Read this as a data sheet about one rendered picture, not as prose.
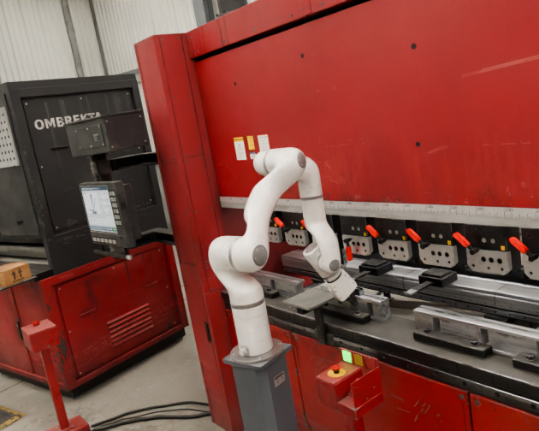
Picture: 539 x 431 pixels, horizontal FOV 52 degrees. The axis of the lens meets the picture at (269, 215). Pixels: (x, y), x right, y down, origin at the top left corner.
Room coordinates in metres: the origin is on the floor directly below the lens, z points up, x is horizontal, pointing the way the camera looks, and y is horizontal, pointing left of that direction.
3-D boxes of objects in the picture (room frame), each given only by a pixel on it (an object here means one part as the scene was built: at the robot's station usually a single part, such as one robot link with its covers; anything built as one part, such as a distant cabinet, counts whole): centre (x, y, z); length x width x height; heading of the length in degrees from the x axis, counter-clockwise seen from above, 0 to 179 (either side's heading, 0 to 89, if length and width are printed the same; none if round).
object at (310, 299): (2.31, -0.15, 1.00); 0.26 x 0.18 x 0.01; 126
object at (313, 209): (2.10, -0.19, 1.32); 0.16 x 0.09 x 0.30; 21
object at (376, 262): (2.49, -0.40, 1.01); 0.26 x 0.12 x 0.05; 126
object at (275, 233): (2.74, -0.02, 1.26); 0.15 x 0.09 x 0.17; 36
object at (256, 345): (1.83, 0.13, 1.09); 0.19 x 0.19 x 0.18
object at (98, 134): (3.15, 0.83, 1.53); 0.51 x 0.25 x 0.85; 41
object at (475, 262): (1.77, -0.72, 1.26); 0.15 x 0.09 x 0.17; 36
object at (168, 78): (3.29, 0.16, 1.15); 0.85 x 0.25 x 2.30; 126
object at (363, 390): (1.97, -0.19, 0.75); 0.20 x 0.16 x 0.18; 37
